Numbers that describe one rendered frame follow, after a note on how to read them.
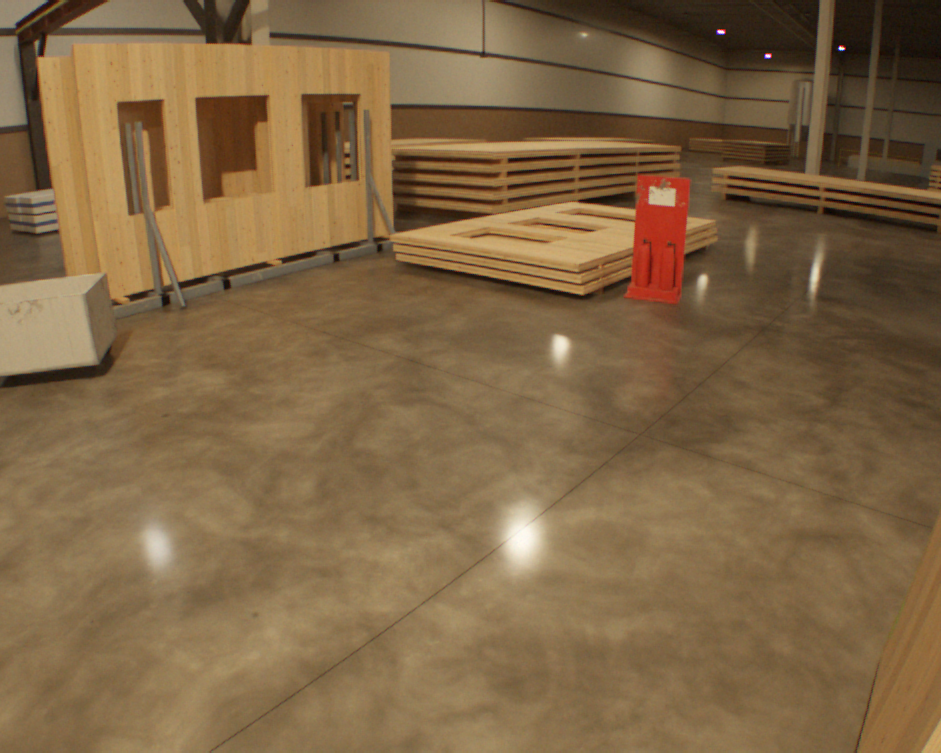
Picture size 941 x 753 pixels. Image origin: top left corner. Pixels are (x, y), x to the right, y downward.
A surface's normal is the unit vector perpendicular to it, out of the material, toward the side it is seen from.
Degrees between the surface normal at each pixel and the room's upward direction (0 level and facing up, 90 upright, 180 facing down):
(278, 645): 0
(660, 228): 90
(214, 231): 90
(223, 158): 90
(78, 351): 90
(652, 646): 0
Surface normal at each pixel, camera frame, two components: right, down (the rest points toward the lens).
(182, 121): 0.78, 0.24
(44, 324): 0.29, 0.37
